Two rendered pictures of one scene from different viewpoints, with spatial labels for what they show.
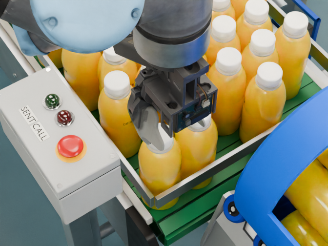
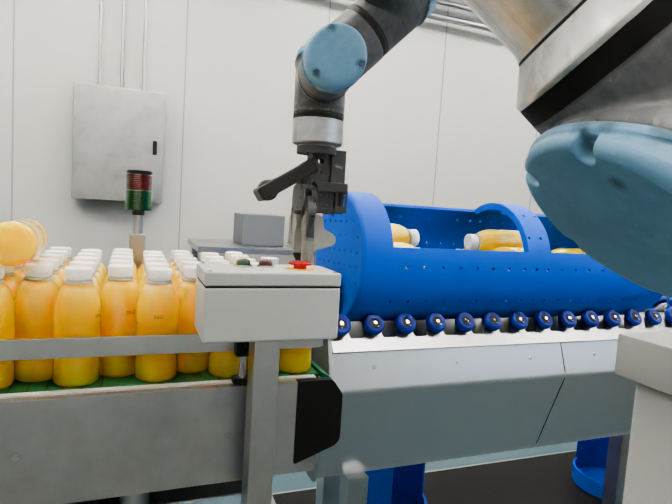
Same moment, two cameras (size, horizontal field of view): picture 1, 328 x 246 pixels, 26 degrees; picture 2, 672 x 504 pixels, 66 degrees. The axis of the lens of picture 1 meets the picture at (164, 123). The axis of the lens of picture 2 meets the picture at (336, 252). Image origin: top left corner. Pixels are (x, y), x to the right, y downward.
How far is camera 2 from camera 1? 1.20 m
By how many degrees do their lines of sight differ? 79
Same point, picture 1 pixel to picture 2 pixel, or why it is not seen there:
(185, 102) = (341, 181)
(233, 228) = (346, 344)
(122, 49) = (276, 184)
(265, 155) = (367, 218)
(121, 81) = not seen: hidden behind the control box
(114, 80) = not seen: hidden behind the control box
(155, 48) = (338, 125)
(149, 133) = (319, 240)
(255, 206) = (384, 251)
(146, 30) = (335, 110)
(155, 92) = (327, 182)
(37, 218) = not seen: outside the picture
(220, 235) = (340, 364)
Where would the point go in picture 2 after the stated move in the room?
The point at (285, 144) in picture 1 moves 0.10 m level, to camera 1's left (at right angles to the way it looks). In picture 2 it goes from (369, 207) to (360, 207)
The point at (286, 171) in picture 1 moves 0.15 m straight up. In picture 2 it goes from (382, 216) to (388, 141)
